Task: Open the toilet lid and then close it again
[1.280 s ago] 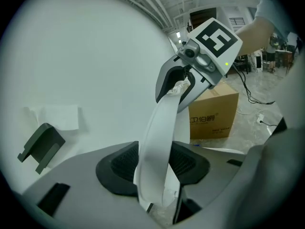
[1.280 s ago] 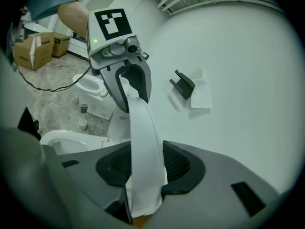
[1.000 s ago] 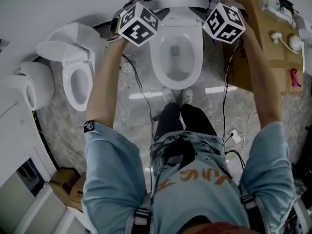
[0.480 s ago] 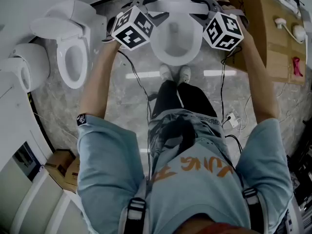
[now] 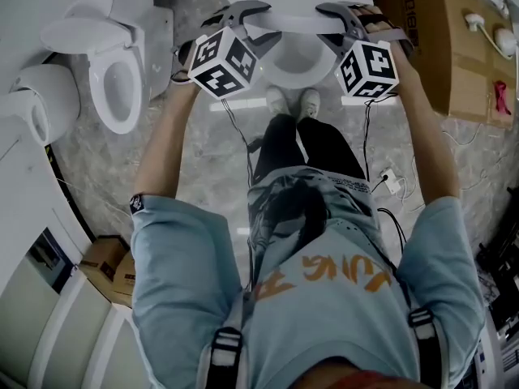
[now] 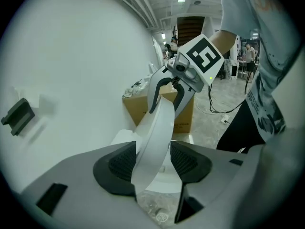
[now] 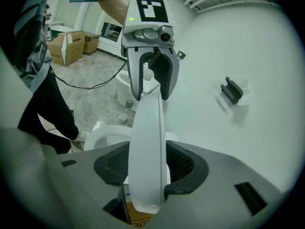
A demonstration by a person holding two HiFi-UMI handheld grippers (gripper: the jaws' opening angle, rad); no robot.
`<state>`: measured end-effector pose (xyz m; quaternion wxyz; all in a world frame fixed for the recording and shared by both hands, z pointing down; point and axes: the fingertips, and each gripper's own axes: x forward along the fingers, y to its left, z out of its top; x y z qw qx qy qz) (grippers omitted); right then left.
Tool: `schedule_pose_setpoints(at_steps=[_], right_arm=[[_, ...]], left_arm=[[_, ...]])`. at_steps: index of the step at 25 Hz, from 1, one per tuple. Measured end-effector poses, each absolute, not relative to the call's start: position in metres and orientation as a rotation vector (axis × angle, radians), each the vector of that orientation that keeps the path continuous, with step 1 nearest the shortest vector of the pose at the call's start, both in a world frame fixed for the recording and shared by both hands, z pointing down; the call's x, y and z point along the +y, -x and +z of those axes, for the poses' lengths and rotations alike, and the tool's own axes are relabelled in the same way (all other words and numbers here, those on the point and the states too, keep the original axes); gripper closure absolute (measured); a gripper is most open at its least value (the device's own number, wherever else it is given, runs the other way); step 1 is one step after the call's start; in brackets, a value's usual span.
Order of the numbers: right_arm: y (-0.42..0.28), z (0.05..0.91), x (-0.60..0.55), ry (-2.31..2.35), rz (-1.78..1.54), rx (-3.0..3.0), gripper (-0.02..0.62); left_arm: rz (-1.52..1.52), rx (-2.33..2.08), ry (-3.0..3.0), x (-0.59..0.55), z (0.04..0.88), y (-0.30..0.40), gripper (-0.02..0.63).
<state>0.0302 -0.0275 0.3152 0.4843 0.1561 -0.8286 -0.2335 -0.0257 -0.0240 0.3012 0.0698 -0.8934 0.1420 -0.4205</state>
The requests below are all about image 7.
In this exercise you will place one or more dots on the small cardboard boxes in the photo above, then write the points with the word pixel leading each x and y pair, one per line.
pixel 71 49

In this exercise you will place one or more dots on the small cardboard box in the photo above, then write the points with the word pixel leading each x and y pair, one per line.
pixel 91 43

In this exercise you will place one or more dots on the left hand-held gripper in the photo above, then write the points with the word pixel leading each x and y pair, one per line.
pixel 152 11

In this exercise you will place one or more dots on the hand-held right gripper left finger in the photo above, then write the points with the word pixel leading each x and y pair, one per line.
pixel 83 173

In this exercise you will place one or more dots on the dark glass window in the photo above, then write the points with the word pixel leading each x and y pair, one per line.
pixel 112 32

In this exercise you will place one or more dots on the white smart toilet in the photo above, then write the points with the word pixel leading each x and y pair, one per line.
pixel 107 135

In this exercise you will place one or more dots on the white bathtub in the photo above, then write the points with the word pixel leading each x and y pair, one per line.
pixel 62 31

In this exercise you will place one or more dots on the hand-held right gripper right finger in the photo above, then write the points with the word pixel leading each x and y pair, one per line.
pixel 221 175

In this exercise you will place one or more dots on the person's left forearm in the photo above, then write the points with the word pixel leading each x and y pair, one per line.
pixel 114 8

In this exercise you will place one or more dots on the black wall bracket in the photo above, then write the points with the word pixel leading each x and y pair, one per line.
pixel 232 90
pixel 181 55

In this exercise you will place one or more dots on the large cardboard box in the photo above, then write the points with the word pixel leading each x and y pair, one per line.
pixel 135 215

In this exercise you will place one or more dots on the person's black trousers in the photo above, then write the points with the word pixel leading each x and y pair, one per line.
pixel 43 118

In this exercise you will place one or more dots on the person's light blue shirt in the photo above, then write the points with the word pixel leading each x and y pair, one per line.
pixel 33 44

